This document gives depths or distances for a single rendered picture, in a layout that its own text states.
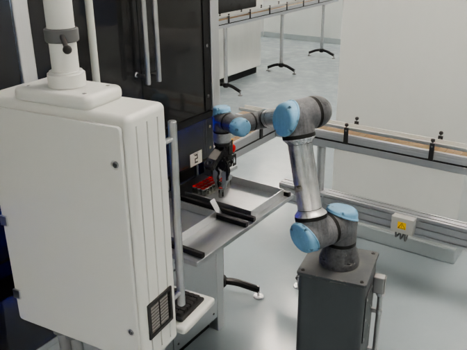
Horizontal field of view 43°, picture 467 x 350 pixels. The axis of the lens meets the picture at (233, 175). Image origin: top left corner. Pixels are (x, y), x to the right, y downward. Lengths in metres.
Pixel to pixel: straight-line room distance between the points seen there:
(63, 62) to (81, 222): 0.42
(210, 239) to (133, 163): 0.84
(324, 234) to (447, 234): 1.27
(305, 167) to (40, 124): 0.90
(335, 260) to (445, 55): 1.73
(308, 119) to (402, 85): 1.75
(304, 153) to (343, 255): 0.43
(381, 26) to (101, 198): 2.50
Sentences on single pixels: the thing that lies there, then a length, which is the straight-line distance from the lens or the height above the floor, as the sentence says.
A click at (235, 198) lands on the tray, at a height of 0.88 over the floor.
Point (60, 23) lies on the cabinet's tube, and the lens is 1.57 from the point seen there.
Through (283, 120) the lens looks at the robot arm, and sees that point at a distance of 2.02.
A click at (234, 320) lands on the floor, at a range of 3.30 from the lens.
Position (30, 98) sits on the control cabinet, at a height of 1.56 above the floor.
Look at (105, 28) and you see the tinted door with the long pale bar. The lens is 2.15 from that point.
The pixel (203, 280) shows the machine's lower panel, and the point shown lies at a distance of 2.95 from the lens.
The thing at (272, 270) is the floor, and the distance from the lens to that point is 3.73.
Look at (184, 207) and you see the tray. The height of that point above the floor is 0.89.
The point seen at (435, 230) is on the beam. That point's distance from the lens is 3.27.
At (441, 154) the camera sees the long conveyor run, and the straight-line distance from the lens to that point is 3.09.
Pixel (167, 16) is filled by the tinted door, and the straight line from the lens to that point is 2.38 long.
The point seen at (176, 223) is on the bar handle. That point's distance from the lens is 1.74.
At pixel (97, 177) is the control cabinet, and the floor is 1.38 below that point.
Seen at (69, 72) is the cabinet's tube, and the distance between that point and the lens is 1.60.
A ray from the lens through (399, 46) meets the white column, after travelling 3.69.
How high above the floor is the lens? 1.97
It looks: 23 degrees down
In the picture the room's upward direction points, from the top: 1 degrees counter-clockwise
